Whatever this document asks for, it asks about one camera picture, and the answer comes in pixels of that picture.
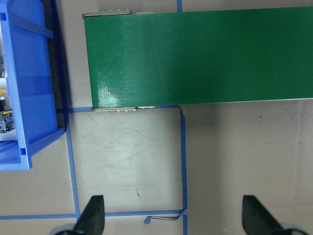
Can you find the white foam pad left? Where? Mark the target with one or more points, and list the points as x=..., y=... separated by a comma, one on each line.
x=11, y=135

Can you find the green conveyor belt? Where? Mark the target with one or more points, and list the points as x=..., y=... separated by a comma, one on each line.
x=163, y=59

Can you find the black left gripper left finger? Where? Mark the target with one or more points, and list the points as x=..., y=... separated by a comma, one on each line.
x=92, y=220

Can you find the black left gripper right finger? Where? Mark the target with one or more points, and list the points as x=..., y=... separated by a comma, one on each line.
x=256, y=219

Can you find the blue left plastic bin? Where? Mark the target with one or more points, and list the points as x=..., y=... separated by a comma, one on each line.
x=29, y=82

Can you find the yellow push button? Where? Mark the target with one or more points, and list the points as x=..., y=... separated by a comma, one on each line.
x=6, y=117

